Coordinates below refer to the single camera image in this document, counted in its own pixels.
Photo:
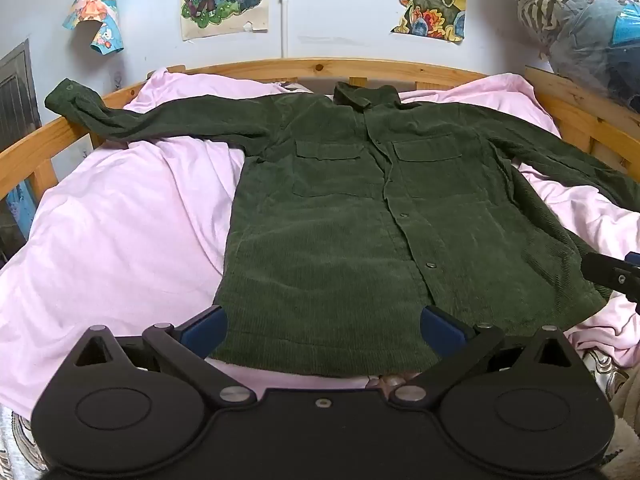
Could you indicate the clear plastic bag of clothes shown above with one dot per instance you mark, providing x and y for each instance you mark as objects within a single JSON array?
[{"x": 580, "y": 15}]

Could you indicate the wooden bed frame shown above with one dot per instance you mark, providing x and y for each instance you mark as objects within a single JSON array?
[{"x": 320, "y": 66}]

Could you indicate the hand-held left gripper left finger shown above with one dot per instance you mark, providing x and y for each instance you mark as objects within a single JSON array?
[{"x": 206, "y": 334}]

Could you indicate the curled blue cartoon poster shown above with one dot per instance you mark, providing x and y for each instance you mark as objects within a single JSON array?
[{"x": 97, "y": 10}]

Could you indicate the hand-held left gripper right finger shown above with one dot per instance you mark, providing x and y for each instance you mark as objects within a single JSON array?
[{"x": 442, "y": 331}]

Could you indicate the pink bed sheet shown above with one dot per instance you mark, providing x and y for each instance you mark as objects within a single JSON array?
[{"x": 125, "y": 220}]

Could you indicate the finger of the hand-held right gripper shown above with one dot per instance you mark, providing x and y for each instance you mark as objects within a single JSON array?
[{"x": 612, "y": 274}]

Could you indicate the dark grey wall panel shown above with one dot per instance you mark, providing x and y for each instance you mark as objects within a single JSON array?
[{"x": 17, "y": 95}]

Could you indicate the small blue wall picture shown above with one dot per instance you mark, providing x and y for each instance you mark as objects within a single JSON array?
[{"x": 20, "y": 207}]

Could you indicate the white wall pipe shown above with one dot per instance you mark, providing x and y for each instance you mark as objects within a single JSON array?
[{"x": 285, "y": 10}]

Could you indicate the beige fleece cloth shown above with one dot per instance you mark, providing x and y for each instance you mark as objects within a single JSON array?
[{"x": 627, "y": 410}]

